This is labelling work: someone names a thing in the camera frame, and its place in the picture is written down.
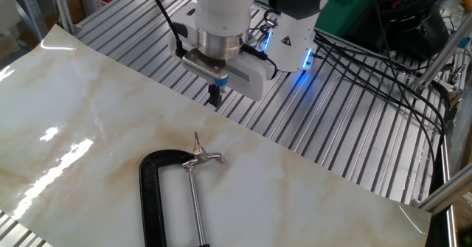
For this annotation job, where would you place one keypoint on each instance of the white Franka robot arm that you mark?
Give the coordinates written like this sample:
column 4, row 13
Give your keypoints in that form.
column 225, row 3

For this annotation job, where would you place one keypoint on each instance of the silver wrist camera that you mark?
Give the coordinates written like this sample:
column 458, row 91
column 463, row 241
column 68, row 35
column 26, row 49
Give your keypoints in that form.
column 203, row 68

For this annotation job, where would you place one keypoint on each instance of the aluminium frame bar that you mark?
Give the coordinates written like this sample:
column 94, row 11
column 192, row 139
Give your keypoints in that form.
column 450, row 191
column 60, row 3
column 442, row 55

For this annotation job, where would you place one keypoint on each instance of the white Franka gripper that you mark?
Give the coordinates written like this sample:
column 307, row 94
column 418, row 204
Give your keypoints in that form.
column 254, row 77

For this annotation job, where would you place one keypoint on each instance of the green mat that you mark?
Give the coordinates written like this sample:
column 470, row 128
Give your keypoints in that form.
column 343, row 14

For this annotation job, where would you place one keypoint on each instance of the black C-clamp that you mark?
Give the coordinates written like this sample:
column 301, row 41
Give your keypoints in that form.
column 149, row 195

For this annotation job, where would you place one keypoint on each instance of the marble pattern sheet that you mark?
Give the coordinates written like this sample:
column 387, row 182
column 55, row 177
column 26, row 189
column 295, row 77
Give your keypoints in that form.
column 92, row 136

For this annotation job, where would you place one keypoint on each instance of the black racing wheel controller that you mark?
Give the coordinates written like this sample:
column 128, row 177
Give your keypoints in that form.
column 405, row 29

